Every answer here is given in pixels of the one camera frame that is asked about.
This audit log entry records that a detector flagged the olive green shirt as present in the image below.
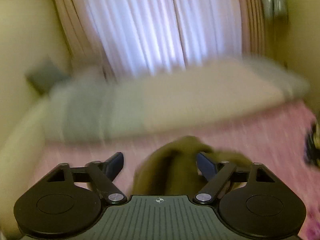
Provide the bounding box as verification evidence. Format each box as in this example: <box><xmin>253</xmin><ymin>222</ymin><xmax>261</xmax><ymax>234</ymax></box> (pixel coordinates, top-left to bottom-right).
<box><xmin>131</xmin><ymin>136</ymin><xmax>252</xmax><ymax>198</ymax></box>

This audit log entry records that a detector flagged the dark floral clothes pile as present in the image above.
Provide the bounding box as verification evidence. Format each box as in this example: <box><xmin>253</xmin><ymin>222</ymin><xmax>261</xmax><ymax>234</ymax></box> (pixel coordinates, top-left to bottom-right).
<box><xmin>304</xmin><ymin>121</ymin><xmax>319</xmax><ymax>168</ymax></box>

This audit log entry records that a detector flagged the cream grey rolled duvet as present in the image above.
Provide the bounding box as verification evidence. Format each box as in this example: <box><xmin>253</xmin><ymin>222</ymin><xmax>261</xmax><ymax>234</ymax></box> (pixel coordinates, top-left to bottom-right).
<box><xmin>44</xmin><ymin>57</ymin><xmax>310</xmax><ymax>143</ymax></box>

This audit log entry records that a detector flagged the pink rose blanket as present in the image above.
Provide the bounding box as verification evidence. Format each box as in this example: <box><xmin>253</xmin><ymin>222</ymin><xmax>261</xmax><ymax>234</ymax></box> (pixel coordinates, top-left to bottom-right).
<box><xmin>30</xmin><ymin>101</ymin><xmax>319</xmax><ymax>239</ymax></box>

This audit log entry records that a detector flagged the pale green quilted mattress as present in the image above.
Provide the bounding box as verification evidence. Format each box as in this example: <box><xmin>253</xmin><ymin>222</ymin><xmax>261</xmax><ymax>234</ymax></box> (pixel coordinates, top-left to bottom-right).
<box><xmin>1</xmin><ymin>98</ymin><xmax>49</xmax><ymax>239</ymax></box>

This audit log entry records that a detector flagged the grey pillow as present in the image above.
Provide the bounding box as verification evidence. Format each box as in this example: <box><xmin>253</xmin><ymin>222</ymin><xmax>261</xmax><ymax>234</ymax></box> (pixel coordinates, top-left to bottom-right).
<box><xmin>25</xmin><ymin>57</ymin><xmax>71</xmax><ymax>95</ymax></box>

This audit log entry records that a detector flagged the beige side curtain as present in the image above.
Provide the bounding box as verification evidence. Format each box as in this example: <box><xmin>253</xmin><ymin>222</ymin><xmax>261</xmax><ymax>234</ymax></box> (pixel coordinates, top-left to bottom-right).
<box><xmin>55</xmin><ymin>0</ymin><xmax>115</xmax><ymax>80</ymax></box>

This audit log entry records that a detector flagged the white sheer curtain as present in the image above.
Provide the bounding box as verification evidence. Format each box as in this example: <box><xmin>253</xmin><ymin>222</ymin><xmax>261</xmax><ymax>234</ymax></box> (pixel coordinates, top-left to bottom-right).
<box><xmin>84</xmin><ymin>0</ymin><xmax>242</xmax><ymax>78</ymax></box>

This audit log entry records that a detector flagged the silver puffer jacket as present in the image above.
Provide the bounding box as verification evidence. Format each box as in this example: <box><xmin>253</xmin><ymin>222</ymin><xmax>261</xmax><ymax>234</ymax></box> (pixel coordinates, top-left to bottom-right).
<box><xmin>261</xmin><ymin>0</ymin><xmax>289</xmax><ymax>25</ymax></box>

